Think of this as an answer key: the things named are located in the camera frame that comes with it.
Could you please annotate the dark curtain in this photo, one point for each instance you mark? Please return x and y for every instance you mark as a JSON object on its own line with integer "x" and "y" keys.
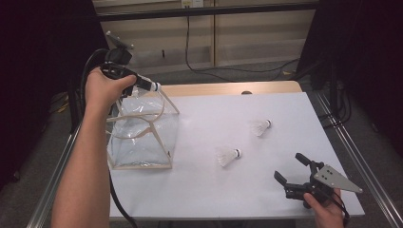
{"x": 364, "y": 47}
{"x": 38, "y": 63}

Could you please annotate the clear plastic bag beige trim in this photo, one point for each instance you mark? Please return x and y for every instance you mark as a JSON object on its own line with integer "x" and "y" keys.
{"x": 139, "y": 148}

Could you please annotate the dark round table grommet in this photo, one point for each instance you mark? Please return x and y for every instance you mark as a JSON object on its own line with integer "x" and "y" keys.
{"x": 246, "y": 92}

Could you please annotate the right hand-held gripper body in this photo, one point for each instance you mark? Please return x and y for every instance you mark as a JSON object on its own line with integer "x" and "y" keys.
{"x": 332, "y": 179}

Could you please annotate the white table cover board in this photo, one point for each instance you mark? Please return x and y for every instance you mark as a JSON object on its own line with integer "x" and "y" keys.
{"x": 206, "y": 190}

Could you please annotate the black stand pole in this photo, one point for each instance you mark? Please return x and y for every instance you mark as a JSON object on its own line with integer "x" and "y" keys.
{"x": 74, "y": 104}

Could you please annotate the white wall socket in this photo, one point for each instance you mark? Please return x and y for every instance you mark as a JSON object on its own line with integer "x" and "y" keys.
{"x": 193, "y": 3}

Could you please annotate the aluminium frame rail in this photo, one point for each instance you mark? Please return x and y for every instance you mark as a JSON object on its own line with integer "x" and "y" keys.
{"x": 49, "y": 193}
{"x": 359, "y": 161}

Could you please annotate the person's right hand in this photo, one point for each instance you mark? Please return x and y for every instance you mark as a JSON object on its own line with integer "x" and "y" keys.
{"x": 328, "y": 215}

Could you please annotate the wooden table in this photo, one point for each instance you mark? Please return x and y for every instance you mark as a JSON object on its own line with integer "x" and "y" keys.
{"x": 221, "y": 88}

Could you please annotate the beige wooden cabinet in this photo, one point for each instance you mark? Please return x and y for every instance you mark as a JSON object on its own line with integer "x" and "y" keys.
{"x": 253, "y": 34}

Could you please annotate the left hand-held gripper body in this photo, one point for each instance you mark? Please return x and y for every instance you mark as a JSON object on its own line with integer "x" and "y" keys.
{"x": 118, "y": 57}

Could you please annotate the yellow floor marker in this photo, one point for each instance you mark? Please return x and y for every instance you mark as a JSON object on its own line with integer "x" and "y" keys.
{"x": 286, "y": 72}

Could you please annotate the person's left hand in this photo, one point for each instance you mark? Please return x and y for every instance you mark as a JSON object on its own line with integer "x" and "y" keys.
{"x": 101, "y": 93}

